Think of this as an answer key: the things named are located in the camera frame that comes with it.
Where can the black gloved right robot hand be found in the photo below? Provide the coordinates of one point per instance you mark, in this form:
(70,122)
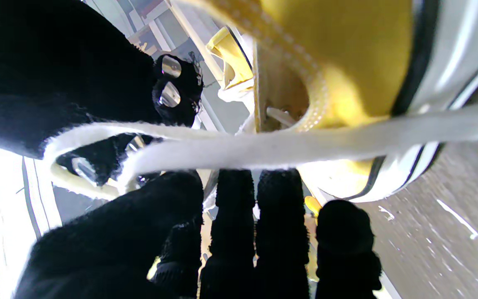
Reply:
(48,62)

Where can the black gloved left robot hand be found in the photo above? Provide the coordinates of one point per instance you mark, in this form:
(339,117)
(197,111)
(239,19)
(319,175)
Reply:
(118,241)

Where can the small yellow lemon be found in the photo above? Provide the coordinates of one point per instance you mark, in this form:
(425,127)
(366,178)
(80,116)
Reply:
(313,204)

